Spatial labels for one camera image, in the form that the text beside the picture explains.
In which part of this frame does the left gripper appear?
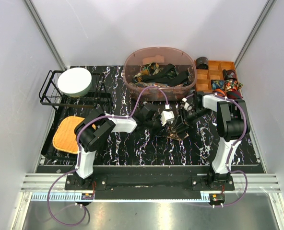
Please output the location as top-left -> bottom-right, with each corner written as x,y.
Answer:
144,115 -> 168,138

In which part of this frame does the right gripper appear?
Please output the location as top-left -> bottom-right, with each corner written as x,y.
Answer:
173,107 -> 210,134

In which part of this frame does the brown floral patterned tie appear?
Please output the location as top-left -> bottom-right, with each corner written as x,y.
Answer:
165,126 -> 188,141

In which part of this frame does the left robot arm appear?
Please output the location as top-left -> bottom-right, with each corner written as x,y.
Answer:
73,103 -> 163,190

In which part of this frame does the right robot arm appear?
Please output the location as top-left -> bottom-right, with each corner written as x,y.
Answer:
169,92 -> 250,190

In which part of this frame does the black tie in tub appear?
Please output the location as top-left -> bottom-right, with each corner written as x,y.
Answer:
134,62 -> 190,87

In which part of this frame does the orange striped rolled tie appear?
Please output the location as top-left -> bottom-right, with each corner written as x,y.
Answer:
213,89 -> 226,97

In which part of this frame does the orange wooden divided tray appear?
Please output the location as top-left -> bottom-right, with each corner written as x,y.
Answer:
195,60 -> 239,93

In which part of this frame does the blue patterned rolled tie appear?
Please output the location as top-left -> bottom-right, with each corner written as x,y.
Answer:
211,80 -> 225,91

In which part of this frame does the brown translucent plastic tub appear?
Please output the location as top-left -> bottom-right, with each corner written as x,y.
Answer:
122,47 -> 197,101

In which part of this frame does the colourful patterned tie in tub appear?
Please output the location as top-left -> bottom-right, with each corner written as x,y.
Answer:
131,62 -> 178,87

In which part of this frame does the red floral rolled tie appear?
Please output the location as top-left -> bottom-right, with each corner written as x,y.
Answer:
225,79 -> 243,92

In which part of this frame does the maroon striped rolled tie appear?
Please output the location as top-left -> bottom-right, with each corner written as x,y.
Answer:
226,90 -> 243,100

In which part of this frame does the dark grey rolled tie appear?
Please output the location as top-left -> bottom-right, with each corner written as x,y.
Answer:
195,57 -> 209,69

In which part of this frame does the dark maroon rolled tie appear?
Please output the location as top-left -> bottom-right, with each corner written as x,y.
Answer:
222,69 -> 237,81

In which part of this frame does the white round container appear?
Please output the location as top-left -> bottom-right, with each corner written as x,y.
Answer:
57,68 -> 92,98

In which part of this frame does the orange woven bamboo tray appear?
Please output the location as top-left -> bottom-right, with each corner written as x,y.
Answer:
52,116 -> 84,155

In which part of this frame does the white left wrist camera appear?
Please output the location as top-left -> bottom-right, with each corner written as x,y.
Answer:
161,104 -> 175,126

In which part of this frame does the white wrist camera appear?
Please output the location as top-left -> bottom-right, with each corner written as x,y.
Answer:
181,97 -> 193,112
161,104 -> 175,126

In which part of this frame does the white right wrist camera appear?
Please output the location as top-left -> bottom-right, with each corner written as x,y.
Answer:
181,97 -> 193,112

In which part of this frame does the black wire dish rack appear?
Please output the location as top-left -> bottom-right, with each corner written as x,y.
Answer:
38,70 -> 113,113

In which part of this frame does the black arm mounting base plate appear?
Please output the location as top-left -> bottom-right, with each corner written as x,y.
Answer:
65,165 -> 235,191

